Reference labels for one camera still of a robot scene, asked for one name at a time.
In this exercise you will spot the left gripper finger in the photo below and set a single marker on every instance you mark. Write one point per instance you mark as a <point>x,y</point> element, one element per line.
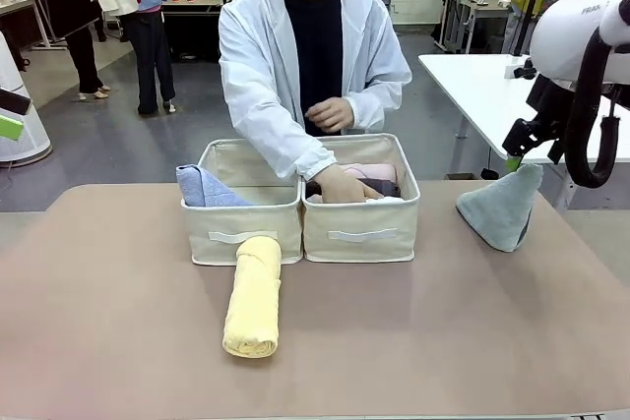
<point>15,100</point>
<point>10,127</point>

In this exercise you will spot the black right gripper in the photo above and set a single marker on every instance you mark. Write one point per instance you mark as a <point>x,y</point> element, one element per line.
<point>548,100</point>

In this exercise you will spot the teal grey towel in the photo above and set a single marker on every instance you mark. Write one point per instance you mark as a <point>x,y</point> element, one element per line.
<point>499,213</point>

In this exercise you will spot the dark grey towel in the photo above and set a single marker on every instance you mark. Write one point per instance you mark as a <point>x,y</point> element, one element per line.
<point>386,188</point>

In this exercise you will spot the pink towel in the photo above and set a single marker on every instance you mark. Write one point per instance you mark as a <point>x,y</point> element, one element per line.
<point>374,171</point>

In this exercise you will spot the light blue towel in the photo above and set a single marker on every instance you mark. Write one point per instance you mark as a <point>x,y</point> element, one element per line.
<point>207,189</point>

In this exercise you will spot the person's right sleeved forearm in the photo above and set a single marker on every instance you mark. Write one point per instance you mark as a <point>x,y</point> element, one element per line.
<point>290,144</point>

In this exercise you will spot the person's left sleeved forearm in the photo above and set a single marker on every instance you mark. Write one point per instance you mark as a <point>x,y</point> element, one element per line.
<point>381,95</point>

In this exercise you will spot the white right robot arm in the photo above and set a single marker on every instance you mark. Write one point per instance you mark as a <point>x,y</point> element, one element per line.
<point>566,36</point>

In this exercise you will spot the person's right hand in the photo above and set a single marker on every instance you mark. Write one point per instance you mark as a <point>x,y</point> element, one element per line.
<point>344,186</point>

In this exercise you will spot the person's left hand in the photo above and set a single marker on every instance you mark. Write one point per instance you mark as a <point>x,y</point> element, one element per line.
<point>331,115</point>

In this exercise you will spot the white cylindrical stand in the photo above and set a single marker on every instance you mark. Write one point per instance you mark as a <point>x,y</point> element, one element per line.
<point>22,120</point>

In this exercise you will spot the white side table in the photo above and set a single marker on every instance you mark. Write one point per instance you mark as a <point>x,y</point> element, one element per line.
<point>472,80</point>

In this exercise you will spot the grey background desk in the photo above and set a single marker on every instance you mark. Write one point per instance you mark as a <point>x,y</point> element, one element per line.
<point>24,4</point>

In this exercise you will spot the figure in black dress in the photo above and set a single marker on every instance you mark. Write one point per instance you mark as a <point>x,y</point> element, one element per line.
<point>74,7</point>

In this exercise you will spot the black tripod pole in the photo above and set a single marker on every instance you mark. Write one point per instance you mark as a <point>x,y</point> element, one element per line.
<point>529,2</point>

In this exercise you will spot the grey metal background table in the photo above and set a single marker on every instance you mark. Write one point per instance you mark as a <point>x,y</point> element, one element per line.
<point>475,12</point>

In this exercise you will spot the figure in red top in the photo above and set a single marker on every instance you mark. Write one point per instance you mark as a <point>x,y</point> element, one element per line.
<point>152,46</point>

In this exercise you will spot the black background table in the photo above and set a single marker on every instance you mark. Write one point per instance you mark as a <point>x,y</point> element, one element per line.
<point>194,21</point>

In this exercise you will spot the beige fabric storage bin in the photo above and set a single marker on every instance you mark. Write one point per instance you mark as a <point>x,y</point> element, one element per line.
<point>359,228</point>
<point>246,228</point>

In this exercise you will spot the person in white jacket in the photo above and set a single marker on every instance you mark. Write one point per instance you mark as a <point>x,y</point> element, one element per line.
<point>256,56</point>

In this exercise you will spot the yellow rolled towel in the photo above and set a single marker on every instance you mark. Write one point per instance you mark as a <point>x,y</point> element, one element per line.
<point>253,302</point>

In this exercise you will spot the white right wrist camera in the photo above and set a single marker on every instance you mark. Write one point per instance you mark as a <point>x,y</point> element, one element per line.
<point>519,70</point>

